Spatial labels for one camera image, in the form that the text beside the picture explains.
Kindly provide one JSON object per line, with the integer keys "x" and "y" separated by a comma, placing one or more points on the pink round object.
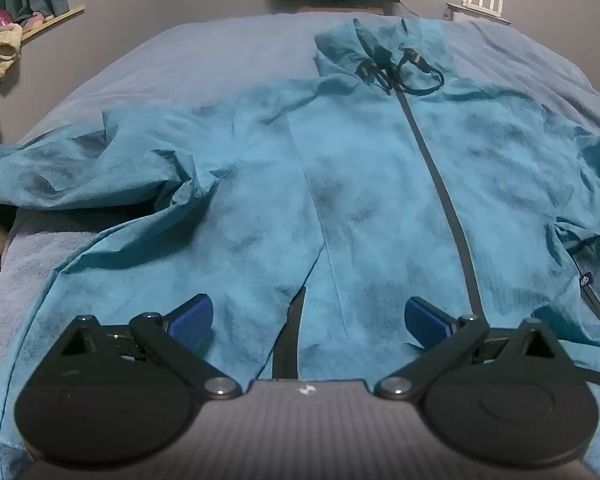
{"x": 2, "y": 18}

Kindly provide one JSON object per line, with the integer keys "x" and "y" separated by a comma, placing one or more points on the wooden monitor stand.
{"x": 345, "y": 7}

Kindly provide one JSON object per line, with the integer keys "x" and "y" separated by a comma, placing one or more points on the pale pink slippers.
{"x": 34, "y": 21}

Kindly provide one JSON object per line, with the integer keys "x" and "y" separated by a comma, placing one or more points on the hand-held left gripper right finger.
{"x": 424, "y": 321}

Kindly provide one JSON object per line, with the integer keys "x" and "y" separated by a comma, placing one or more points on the teal zip jacket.
{"x": 370, "y": 170}

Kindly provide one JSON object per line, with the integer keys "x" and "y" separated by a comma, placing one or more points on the beige plush cloth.
{"x": 0, "y": 50}

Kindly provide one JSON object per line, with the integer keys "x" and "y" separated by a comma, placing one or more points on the wooden window sill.
{"x": 55, "y": 19}

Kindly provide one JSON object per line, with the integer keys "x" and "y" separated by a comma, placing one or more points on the white router with antennas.
{"x": 475, "y": 7}

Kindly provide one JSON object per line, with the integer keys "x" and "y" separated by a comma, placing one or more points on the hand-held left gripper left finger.
{"x": 194, "y": 317}

